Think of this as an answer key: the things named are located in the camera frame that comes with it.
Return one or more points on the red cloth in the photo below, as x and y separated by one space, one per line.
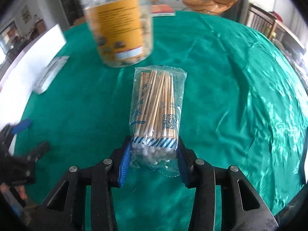
278 16

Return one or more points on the orange lounge chair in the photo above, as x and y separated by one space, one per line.
207 3

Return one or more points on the white tissue pack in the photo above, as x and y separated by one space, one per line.
50 73

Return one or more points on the wooden chair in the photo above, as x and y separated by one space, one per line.
259 19

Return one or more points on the person's left hand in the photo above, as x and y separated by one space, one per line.
22 192

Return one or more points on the white television cabinet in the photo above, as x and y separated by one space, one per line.
173 0

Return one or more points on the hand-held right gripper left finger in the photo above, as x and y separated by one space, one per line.
125 163

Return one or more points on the framed wall picture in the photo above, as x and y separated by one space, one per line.
26 12

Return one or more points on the grey curtain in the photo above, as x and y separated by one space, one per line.
238 0

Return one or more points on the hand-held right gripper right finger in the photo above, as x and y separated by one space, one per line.
184 166

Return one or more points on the white foam board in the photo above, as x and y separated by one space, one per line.
26 60

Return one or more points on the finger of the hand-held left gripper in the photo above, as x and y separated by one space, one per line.
21 125
38 151

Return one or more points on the clear plastic snack jar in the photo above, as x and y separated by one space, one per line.
115 24

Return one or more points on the cotton swab pack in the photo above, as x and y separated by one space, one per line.
156 101

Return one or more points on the orange cover book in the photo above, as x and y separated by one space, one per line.
163 9

